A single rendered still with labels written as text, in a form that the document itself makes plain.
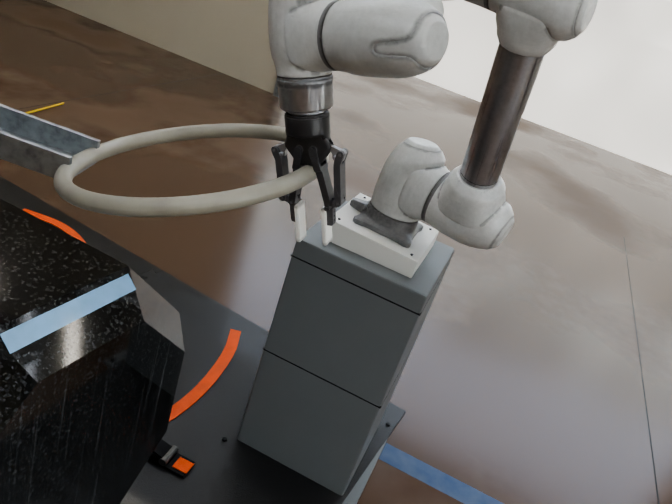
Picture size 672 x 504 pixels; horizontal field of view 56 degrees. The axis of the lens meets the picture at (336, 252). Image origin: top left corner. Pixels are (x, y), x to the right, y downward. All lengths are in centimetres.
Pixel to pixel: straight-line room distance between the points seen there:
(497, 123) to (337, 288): 63
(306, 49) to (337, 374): 116
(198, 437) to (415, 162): 114
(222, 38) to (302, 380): 493
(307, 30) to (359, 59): 10
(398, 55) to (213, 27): 572
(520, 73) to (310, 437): 126
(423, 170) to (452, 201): 13
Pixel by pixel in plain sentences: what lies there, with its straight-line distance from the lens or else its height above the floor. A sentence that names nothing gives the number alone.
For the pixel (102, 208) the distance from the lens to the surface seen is 103.
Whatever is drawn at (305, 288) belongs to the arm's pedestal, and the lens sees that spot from 183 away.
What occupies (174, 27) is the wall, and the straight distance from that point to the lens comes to 681.
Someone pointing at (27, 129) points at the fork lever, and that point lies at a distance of 139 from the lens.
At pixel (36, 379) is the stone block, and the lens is 125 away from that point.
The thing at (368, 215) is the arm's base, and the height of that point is 89.
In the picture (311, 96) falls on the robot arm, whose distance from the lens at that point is 102.
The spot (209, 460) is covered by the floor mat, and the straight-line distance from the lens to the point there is 216.
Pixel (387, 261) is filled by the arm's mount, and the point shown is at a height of 82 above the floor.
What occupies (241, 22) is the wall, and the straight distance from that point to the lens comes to 642.
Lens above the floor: 158
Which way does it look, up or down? 26 degrees down
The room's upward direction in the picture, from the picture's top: 19 degrees clockwise
